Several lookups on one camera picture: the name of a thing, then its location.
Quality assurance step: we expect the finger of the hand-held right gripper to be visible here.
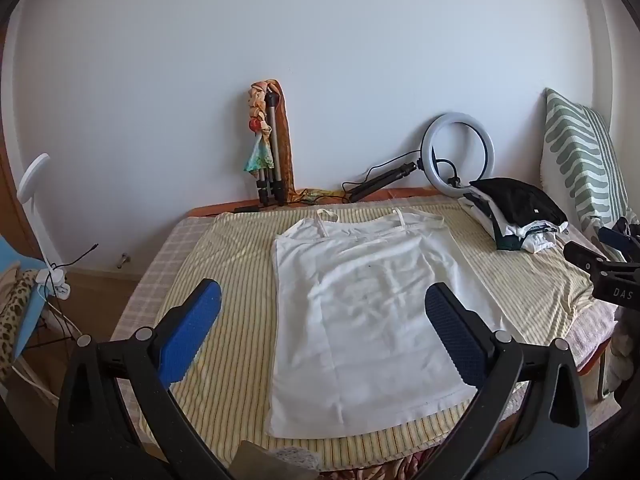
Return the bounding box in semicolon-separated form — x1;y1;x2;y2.
562;241;610;275
598;226;640;257

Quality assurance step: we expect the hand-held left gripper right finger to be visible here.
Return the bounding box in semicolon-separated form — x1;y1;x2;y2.
410;282;591;480

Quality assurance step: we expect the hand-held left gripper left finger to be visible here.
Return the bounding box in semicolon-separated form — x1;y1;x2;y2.
54;278;236;480

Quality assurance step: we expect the white camisole top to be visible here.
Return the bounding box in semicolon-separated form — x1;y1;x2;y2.
265;206;511;438

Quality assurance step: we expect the pile of folded clothes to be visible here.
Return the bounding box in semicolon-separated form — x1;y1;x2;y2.
459;192;568;253

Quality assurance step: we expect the yellow striped sheet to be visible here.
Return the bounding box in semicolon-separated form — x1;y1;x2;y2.
137;202;608;471

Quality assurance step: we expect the white crumpled cloth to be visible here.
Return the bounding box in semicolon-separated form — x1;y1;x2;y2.
606;327;640;388

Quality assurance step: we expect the black folded garment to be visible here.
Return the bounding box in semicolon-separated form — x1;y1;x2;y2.
470;177;569;231

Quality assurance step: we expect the green striped white pillow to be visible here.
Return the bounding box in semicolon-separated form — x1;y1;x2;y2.
540;87;631;241

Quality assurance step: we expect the white power strip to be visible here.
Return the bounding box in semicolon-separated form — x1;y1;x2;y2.
35;267;72;301

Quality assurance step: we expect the red patterned blanket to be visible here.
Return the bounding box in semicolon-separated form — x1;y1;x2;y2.
320;447;443;480

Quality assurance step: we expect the light blue chair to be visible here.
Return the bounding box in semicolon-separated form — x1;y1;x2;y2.
0;232;51;361

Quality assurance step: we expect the grey knitted cloth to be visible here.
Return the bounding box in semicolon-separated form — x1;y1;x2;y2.
235;440;322;480

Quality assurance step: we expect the leopard print cloth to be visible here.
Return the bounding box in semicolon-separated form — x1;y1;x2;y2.
0;269;41;381

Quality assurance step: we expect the white desk lamp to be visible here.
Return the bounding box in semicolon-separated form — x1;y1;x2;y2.
17;154;68;301

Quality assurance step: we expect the orange bed frame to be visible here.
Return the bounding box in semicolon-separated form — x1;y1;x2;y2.
187;187;456;218

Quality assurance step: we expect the white ring light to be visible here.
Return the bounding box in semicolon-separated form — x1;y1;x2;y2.
422;113;496;196
342;132;463;196

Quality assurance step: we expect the black ring light stand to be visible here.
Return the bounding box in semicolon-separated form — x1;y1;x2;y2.
347;161;418;203

